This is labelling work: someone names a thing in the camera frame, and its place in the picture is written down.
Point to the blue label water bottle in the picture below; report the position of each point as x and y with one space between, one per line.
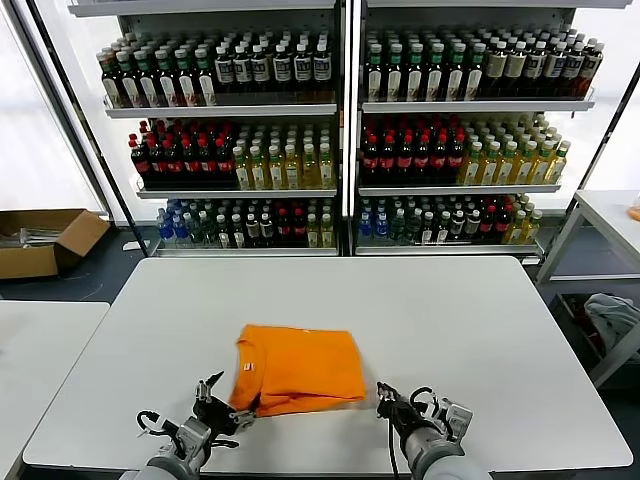
365 228
381 228
163 229
178 230

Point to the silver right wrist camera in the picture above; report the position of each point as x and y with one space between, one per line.
457 417

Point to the brown cardboard box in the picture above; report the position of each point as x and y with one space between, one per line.
28 261

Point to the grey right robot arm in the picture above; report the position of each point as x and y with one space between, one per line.
435 450

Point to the grey metal shelf rack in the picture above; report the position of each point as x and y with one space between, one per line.
198 22
448 20

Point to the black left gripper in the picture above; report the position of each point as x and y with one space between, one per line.
215 417

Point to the dark drink bottle white cap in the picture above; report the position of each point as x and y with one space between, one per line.
223 232
238 232
427 228
442 228

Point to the dark bottle white square label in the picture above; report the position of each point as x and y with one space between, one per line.
281 68
573 63
554 64
224 69
321 67
302 67
243 69
261 69
536 64
592 62

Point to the yellow tea bottle white cap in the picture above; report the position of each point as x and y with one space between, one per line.
258 172
533 227
275 172
470 167
241 172
326 232
518 228
506 167
312 232
524 167
558 167
541 167
292 172
326 172
309 172
488 167

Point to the crumpled grey cloth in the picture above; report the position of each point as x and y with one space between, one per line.
610 319

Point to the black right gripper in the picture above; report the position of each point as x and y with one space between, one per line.
400 412

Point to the grey metal shelf board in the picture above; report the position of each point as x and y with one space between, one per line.
238 251
448 248
223 110
198 5
238 193
458 189
498 2
473 106

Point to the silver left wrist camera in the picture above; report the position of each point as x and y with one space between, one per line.
192 437

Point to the dark bottle beige label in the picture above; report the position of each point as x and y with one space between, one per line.
517 64
497 64

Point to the black storage bin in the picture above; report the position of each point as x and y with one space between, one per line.
568 319

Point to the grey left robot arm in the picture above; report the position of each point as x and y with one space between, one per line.
170 467

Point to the grey metal frame table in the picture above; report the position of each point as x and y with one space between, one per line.
608 209

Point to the orange t-shirt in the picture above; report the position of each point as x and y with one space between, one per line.
300 365

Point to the small white flat object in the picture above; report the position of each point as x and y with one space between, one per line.
132 245

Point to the red cap cola bottle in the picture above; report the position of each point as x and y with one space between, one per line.
190 164
405 162
388 162
488 224
283 229
457 162
423 162
140 164
225 164
440 162
173 164
157 164
208 164
371 162
504 224
298 229

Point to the wrapped metal parts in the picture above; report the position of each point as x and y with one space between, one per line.
43 235

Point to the clear green water bottle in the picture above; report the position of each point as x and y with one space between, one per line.
413 227
206 229
397 227
191 230

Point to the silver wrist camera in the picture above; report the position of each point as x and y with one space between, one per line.
192 437
457 417

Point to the dark bottle pale label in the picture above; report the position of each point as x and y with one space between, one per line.
458 225
266 230
252 230
473 225

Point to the small orange object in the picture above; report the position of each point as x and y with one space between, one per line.
635 211

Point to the dark tea bottle green cap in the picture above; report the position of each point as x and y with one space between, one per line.
147 82
206 82
434 79
474 79
455 79
187 82
394 79
111 82
374 79
129 82
167 82
414 79

